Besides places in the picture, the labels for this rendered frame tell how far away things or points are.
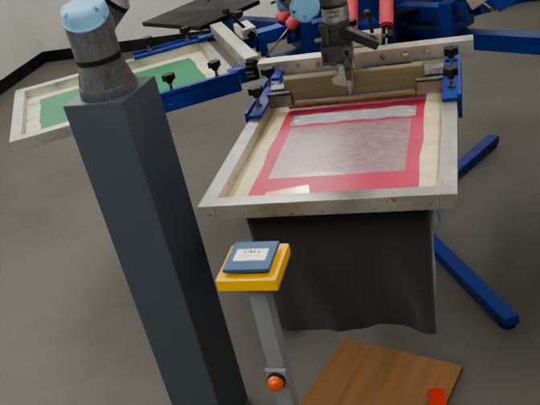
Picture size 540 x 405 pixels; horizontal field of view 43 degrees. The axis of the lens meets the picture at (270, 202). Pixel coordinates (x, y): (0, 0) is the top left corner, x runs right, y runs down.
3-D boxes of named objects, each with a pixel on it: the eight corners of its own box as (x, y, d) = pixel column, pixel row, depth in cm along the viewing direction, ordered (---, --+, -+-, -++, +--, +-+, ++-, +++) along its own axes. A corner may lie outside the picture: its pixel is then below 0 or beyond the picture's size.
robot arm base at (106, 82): (70, 104, 177) (56, 67, 172) (100, 81, 189) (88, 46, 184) (120, 100, 171) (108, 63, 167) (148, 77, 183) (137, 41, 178)
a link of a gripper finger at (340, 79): (335, 96, 202) (331, 64, 199) (355, 94, 200) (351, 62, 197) (333, 98, 199) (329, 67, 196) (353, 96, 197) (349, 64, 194)
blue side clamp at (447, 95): (462, 117, 185) (460, 93, 182) (443, 119, 187) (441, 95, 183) (461, 76, 210) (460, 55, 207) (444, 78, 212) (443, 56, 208)
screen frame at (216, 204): (458, 209, 145) (457, 193, 143) (201, 220, 162) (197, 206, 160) (457, 72, 210) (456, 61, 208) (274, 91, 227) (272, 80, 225)
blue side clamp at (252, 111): (265, 133, 202) (260, 112, 198) (248, 135, 203) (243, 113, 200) (286, 94, 226) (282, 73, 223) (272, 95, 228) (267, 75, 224)
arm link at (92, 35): (71, 66, 170) (52, 12, 163) (78, 51, 182) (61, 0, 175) (119, 55, 170) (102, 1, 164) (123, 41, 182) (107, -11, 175)
